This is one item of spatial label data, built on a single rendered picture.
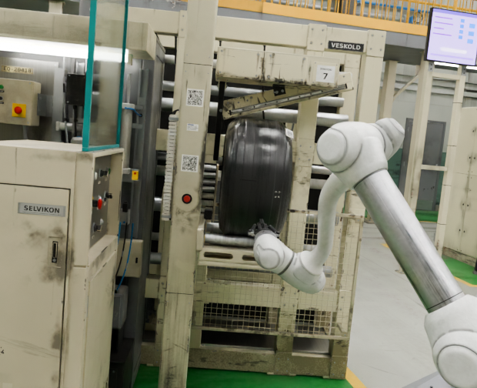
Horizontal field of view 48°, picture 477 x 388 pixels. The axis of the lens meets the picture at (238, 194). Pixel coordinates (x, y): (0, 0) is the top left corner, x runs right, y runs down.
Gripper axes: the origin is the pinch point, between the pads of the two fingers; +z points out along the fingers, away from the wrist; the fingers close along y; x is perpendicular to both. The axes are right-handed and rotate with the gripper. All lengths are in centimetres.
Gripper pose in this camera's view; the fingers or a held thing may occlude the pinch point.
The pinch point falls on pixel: (261, 224)
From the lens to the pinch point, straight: 223.3
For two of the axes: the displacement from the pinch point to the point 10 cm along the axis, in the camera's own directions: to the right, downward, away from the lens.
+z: -0.3, -2.4, 9.7
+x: -0.9, 9.7, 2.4
